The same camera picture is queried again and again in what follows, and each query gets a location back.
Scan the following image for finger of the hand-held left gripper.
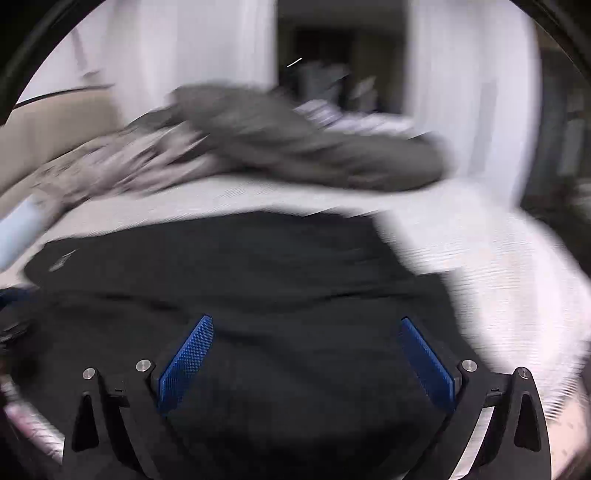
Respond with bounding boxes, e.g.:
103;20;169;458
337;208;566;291
0;286;40;315

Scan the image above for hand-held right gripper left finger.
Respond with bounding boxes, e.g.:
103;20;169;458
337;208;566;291
62;315;214;480

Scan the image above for white wardrobe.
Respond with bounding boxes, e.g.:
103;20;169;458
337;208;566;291
409;0;541;208

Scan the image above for beige headboard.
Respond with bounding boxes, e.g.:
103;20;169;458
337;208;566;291
0;85;121;195

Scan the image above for light taupe printed duvet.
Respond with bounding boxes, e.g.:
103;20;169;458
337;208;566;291
32;124;222;208

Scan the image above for black pants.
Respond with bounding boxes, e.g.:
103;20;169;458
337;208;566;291
23;210;476;480

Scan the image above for dark grey blanket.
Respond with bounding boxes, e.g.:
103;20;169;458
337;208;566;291
129;83;446;192

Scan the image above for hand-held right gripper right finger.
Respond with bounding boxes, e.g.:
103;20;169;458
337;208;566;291
399;318;552;480

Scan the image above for dark shelf unit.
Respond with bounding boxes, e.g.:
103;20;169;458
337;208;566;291
522;28;591;222

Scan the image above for striped cloth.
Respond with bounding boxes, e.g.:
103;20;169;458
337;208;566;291
295;102;416;137

